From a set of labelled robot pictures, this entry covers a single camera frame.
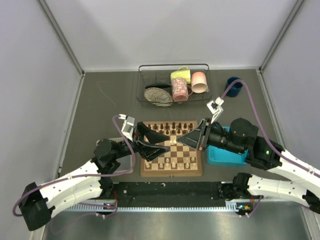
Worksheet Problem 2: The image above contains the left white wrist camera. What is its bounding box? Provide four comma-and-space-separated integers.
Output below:
118, 114, 135, 141

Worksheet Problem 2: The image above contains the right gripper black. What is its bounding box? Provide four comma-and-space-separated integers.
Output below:
176, 117, 245, 155

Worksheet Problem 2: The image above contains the pink patterned mug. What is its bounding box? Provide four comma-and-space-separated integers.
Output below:
171, 78, 193, 102

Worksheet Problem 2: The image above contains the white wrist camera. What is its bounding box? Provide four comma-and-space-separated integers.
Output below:
118, 114, 135, 141
206, 97, 224, 124

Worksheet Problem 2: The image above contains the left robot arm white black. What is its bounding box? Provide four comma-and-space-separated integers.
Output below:
15, 122, 170, 231

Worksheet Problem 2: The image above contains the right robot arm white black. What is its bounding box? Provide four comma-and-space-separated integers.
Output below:
177, 118, 320, 213

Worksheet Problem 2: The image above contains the yellow mug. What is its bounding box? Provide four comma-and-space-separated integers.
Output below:
170, 66, 191, 84

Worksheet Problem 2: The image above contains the speckled ceramic plate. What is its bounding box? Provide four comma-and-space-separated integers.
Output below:
144, 87, 173, 107

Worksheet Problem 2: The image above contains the dark blue mug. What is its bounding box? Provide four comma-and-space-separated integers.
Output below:
224, 76, 243, 97

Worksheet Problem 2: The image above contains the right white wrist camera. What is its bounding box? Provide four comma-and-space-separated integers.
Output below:
206, 97, 224, 124

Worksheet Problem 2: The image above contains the aluminium front rail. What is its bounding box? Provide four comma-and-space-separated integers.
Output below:
39, 181, 314, 213

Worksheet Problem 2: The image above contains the metal tray pink rim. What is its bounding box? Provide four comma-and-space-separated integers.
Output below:
96, 137, 133, 174

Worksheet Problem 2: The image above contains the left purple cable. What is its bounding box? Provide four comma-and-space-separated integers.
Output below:
12, 114, 137, 217

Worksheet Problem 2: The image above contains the blue plastic tray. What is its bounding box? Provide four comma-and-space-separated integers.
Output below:
206, 126, 248, 167

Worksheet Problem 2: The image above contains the black wire dish rack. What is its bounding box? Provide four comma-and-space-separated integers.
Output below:
136, 63, 213, 107

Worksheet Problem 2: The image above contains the pink white mug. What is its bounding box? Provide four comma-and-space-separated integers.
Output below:
191, 71, 208, 94

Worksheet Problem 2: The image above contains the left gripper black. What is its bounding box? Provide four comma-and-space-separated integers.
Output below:
112, 122, 170, 162

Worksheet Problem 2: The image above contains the wooden chess board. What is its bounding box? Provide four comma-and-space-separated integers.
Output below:
140, 120, 203, 177

